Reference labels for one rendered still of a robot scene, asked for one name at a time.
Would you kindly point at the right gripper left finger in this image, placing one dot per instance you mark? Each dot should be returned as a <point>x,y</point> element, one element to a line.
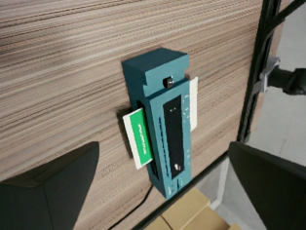
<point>50,196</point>

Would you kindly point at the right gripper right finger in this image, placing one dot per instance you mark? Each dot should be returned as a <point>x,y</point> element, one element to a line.
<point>275,186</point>

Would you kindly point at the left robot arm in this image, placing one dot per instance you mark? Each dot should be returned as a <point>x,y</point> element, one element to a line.
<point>282,79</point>

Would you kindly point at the white sheet of paper with printed lines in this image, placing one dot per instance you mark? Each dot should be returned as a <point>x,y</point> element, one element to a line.
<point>137,131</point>

